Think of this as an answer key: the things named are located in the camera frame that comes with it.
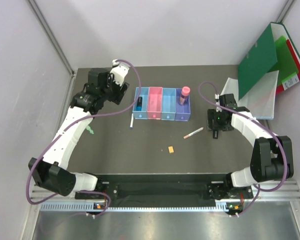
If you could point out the orange eraser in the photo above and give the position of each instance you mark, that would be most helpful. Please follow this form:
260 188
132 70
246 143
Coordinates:
171 149

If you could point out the small green plastic piece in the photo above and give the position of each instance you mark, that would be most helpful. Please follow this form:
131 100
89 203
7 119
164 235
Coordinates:
89 129

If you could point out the black highlighter blue cap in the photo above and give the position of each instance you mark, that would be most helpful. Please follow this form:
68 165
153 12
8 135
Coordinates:
139 103

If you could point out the pink plastic drawer bin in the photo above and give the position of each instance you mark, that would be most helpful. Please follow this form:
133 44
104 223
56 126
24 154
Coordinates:
154 104

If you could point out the white marker blue cap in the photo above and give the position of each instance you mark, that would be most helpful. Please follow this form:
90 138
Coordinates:
131 121

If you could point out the aluminium cable duct rail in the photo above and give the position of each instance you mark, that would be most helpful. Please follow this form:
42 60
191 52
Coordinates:
289 192

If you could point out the white marker pink cap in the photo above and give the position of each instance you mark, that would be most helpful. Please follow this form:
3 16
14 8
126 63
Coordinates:
193 132

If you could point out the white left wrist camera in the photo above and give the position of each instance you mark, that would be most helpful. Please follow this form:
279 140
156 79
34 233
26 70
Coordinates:
119 72

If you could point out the green binder folder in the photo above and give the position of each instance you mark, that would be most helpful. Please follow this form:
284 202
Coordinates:
262 57

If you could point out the black highlighter purple cap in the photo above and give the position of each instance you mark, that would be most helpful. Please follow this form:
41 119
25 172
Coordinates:
215 134

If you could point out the purple plastic drawer bin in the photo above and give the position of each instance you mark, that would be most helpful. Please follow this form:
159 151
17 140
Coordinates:
183 112

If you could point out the pink capped glue stick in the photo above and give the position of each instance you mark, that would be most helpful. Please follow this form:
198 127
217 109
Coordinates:
185 92

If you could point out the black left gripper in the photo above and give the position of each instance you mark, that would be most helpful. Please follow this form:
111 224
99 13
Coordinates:
119 90

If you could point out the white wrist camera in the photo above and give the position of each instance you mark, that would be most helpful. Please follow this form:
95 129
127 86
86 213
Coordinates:
217 102
119 72

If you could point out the red folder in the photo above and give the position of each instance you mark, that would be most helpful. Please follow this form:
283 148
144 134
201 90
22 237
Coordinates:
287 64

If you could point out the translucent light blue folder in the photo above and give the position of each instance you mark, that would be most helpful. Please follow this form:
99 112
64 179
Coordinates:
260 99

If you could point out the light blue drawer bin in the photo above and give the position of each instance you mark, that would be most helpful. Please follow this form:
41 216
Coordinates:
168 112

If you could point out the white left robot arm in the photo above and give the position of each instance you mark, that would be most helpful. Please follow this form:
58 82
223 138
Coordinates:
50 173

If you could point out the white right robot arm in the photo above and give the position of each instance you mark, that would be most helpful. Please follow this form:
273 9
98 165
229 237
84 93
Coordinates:
272 155

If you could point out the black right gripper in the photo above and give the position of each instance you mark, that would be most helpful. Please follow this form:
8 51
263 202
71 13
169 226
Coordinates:
212 115

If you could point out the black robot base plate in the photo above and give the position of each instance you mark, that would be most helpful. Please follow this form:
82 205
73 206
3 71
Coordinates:
203 185

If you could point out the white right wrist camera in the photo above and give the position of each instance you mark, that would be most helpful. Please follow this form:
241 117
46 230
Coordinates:
217 102

